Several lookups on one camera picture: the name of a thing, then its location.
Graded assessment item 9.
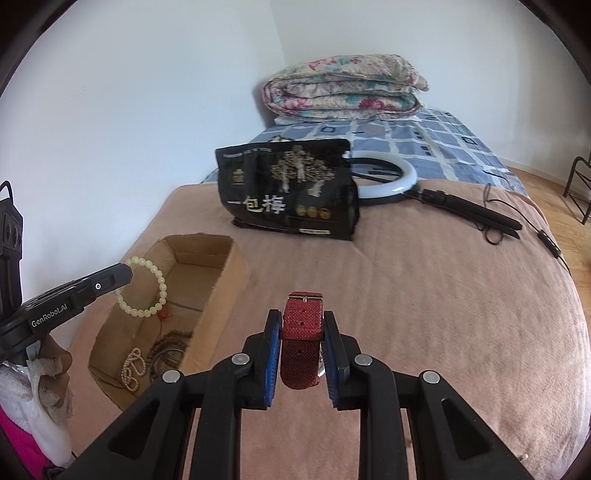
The black metal clothes rack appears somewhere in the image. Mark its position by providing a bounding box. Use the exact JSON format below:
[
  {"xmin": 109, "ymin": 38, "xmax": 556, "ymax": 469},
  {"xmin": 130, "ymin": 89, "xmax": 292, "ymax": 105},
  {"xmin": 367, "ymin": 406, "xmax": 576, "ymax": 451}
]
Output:
[{"xmin": 563, "ymin": 156, "xmax": 591, "ymax": 225}]

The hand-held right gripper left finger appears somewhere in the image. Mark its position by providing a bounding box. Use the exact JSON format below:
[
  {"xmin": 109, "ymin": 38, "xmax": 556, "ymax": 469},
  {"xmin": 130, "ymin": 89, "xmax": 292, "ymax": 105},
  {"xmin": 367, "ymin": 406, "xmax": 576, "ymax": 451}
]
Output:
[{"xmin": 60, "ymin": 309, "xmax": 283, "ymax": 480}]

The black folded tripod stand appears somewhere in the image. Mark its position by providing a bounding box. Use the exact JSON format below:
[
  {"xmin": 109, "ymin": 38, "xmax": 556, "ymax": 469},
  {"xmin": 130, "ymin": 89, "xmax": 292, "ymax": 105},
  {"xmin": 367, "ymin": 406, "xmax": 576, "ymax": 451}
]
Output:
[{"xmin": 413, "ymin": 188, "xmax": 523, "ymax": 240}]

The black cable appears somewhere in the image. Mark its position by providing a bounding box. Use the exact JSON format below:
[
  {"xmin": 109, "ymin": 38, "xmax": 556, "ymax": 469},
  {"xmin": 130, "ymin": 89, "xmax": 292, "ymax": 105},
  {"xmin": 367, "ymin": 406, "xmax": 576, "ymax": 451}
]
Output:
[{"xmin": 480, "ymin": 184, "xmax": 575, "ymax": 278}]

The cream bead bracelet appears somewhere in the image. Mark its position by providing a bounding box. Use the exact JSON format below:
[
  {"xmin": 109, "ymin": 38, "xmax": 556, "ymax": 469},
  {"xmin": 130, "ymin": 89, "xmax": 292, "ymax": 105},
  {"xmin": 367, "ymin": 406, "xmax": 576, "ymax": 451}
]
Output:
[{"xmin": 114, "ymin": 257, "xmax": 169, "ymax": 318}]

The white pearl necklace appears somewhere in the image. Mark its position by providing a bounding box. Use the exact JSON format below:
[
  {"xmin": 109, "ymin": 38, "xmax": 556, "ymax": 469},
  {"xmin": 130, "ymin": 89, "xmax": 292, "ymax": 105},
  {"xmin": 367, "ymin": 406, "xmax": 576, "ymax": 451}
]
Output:
[{"xmin": 121, "ymin": 348, "xmax": 143, "ymax": 394}]

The pink blanket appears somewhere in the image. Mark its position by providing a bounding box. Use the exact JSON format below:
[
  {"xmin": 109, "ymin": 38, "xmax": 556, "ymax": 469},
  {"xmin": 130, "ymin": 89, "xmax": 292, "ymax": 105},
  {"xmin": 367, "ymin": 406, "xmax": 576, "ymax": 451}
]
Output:
[{"xmin": 69, "ymin": 180, "xmax": 580, "ymax": 480}]

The cardboard box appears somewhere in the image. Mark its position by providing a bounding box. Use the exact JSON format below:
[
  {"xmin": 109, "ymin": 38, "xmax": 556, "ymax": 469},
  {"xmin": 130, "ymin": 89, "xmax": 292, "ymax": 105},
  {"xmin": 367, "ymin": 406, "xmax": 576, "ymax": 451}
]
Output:
[{"xmin": 88, "ymin": 234, "xmax": 252, "ymax": 411}]

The folded floral quilt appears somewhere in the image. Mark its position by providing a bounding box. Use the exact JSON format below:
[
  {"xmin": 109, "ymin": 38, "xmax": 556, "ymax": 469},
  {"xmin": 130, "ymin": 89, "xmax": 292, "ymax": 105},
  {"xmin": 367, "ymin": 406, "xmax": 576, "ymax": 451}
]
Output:
[{"xmin": 262, "ymin": 54, "xmax": 429, "ymax": 121}]

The white ring light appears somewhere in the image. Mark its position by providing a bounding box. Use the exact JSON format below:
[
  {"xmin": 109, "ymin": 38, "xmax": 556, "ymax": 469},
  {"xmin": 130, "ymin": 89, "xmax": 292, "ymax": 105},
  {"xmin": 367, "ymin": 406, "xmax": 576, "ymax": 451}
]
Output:
[{"xmin": 342, "ymin": 150, "xmax": 419, "ymax": 200}]

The black snack bag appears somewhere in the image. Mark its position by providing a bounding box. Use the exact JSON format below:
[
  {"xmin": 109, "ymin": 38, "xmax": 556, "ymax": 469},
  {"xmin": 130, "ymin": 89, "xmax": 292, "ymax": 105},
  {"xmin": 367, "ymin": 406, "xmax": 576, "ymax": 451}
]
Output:
[{"xmin": 215, "ymin": 137, "xmax": 361, "ymax": 243}]

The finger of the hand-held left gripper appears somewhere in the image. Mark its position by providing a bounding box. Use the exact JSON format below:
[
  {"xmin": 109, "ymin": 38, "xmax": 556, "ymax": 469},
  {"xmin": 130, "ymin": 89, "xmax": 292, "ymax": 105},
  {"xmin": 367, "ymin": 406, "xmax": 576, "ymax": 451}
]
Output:
[{"xmin": 65, "ymin": 263, "xmax": 134, "ymax": 308}]

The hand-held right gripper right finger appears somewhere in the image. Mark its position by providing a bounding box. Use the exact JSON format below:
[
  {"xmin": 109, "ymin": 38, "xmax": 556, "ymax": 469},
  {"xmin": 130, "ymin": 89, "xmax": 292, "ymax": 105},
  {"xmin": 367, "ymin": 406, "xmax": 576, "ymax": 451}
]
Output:
[{"xmin": 322, "ymin": 311, "xmax": 536, "ymax": 480}]

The blue checked bed sheet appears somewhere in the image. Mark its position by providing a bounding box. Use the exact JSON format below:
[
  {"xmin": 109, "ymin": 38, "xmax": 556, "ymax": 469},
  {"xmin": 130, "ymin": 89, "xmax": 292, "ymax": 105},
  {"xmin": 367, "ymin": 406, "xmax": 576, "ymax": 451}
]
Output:
[{"xmin": 201, "ymin": 108, "xmax": 529, "ymax": 195}]

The brown bead necklace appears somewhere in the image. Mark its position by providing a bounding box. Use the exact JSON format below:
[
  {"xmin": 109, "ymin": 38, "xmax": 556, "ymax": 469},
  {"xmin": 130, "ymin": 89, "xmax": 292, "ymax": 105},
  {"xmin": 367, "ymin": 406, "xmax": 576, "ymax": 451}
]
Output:
[{"xmin": 147, "ymin": 308, "xmax": 194, "ymax": 370}]

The red strap watch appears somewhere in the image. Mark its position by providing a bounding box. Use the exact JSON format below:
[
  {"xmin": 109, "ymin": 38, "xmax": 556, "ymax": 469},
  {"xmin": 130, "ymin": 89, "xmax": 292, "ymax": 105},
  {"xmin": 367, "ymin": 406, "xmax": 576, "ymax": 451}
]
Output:
[{"xmin": 278, "ymin": 292, "xmax": 326, "ymax": 391}]

